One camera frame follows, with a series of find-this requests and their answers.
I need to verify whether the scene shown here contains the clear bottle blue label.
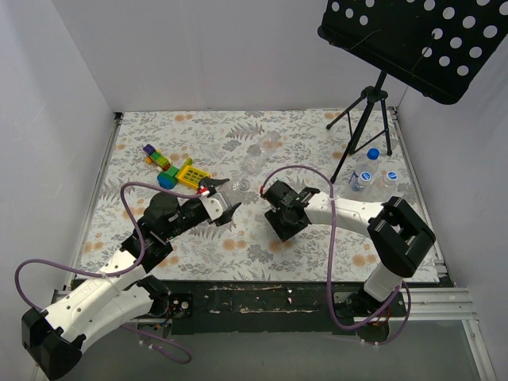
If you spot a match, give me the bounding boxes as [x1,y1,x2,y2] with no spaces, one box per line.
[352,148,380,178]

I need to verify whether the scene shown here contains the blue white bottle cap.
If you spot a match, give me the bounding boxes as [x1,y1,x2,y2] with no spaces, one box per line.
[387,171,398,181]
[359,171,371,183]

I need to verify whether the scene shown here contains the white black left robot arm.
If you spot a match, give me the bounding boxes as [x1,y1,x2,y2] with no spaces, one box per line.
[21,177,238,380]

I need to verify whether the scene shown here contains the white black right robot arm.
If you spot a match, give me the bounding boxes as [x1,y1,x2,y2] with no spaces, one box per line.
[261,181,436,316]

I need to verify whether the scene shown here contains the yellow window toy block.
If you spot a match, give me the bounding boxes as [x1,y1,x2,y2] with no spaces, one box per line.
[176,165,210,190]

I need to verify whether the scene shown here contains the green blue toy blocks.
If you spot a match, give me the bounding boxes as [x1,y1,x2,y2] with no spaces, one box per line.
[157,158,194,190]

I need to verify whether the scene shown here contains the toy block car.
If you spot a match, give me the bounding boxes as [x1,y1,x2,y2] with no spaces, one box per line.
[143,144,171,171]

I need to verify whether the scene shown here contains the black music stand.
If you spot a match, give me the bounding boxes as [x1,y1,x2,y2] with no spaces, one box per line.
[317,0,508,184]

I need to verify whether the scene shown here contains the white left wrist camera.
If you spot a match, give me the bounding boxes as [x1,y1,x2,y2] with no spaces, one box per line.
[199,190,232,223]

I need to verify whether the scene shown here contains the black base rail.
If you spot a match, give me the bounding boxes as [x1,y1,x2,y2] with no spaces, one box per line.
[139,280,382,335]

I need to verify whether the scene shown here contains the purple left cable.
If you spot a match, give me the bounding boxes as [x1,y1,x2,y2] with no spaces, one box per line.
[14,181,210,364]

